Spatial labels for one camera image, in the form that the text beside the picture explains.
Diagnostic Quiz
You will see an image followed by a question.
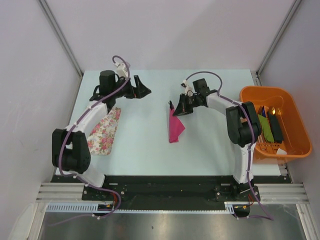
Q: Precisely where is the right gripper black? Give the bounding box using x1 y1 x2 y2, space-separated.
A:
173 93 201 117

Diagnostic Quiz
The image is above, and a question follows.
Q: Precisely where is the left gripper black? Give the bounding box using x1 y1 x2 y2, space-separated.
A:
111 75 151 100

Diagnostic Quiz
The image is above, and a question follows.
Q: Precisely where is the black fork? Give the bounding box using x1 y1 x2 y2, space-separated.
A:
169 100 175 112

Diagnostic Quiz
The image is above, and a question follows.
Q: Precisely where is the pink paper napkin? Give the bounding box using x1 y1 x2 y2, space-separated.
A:
168 109 186 144

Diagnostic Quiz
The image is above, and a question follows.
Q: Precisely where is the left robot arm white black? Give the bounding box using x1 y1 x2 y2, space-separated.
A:
51 70 152 200

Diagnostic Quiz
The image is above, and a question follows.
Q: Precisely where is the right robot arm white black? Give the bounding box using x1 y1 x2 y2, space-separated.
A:
173 78 262 201

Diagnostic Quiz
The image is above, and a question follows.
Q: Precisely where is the green napkin in basin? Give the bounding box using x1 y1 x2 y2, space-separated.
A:
257 114 275 143

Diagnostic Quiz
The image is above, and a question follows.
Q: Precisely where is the black napkin in basin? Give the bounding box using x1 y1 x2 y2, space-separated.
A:
268 112 284 144

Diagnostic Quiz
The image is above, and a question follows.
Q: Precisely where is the floral cloth mat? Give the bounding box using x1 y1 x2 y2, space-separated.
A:
87 107 122 156

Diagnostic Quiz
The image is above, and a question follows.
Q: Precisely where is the orange plastic basin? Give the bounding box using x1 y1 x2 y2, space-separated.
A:
239 86 312 164

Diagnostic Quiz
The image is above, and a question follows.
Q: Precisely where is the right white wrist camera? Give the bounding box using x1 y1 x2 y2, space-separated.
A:
181 80 194 96

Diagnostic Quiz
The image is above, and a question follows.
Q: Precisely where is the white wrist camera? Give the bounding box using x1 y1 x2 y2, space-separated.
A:
114 62 131 78
181 80 194 96

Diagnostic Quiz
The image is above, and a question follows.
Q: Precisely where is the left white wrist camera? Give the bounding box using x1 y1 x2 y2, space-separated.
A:
114 62 131 78

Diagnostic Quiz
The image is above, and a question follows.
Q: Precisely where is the right aluminium corner post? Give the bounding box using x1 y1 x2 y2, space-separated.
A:
255 0 304 77

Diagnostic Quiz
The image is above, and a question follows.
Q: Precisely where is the aluminium corner post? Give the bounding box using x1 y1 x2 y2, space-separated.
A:
255 0 304 77
36 0 84 75

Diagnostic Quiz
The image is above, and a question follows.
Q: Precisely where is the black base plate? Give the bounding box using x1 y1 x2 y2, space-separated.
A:
50 174 293 211

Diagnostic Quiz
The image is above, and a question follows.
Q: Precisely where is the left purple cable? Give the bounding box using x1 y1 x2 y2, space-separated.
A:
47 55 132 227

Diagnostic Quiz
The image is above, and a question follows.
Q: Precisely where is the white cable duct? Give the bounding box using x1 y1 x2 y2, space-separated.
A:
46 203 235 214

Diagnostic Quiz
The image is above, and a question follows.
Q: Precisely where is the left aluminium corner post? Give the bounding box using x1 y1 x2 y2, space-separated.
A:
36 0 84 75

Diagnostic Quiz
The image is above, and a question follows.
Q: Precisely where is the aluminium rail frame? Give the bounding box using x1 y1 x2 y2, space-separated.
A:
36 183 309 204

